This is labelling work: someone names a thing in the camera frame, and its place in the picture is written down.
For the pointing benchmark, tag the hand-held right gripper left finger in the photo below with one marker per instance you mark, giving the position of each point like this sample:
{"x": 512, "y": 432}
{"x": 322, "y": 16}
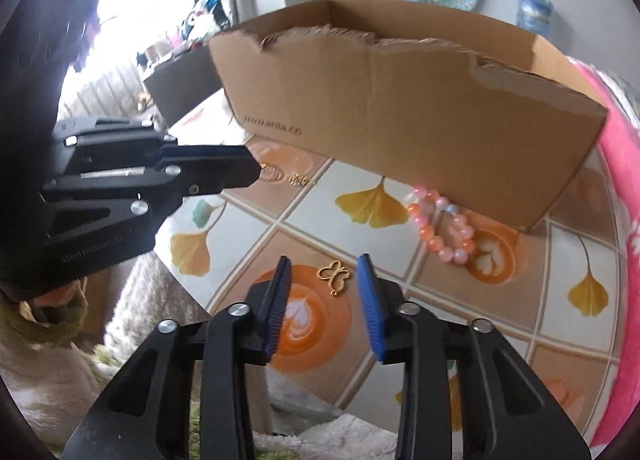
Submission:
{"x": 275, "y": 305}

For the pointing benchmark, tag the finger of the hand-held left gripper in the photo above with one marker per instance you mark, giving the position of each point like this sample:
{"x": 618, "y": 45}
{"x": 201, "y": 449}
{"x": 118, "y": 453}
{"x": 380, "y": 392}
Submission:
{"x": 215, "y": 178}
{"x": 210, "y": 153}

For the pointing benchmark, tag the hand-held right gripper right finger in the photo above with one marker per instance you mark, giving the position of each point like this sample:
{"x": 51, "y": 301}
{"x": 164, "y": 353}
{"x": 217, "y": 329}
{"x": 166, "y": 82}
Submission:
{"x": 370, "y": 305}

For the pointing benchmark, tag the gold butterfly charm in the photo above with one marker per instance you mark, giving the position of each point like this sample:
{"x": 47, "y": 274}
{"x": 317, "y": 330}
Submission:
{"x": 320, "y": 274}

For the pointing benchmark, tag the brown cardboard box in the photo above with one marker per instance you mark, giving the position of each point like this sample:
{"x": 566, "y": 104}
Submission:
{"x": 425, "y": 140}

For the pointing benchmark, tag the person's left hand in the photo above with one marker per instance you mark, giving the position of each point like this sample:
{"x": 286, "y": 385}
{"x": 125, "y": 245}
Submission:
{"x": 55, "y": 299}

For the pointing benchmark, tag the black board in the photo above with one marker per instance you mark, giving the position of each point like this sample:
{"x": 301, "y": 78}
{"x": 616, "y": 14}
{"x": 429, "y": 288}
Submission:
{"x": 180, "y": 85}

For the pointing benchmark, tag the ginkgo print tablecloth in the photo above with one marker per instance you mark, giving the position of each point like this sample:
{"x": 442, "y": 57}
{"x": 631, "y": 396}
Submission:
{"x": 310, "y": 212}

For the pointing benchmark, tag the pile of clothes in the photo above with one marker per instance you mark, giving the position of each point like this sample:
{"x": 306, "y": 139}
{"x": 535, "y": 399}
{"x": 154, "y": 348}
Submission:
{"x": 200, "y": 15}

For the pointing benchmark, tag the white and green fleece clothing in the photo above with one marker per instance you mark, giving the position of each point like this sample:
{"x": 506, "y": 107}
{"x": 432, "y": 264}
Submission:
{"x": 50, "y": 390}

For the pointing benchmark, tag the pink floral blanket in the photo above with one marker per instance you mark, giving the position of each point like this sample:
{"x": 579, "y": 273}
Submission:
{"x": 620, "y": 165}

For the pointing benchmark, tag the blue water jug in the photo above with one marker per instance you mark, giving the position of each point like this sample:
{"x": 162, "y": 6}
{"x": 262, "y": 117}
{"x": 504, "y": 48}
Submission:
{"x": 535, "y": 13}

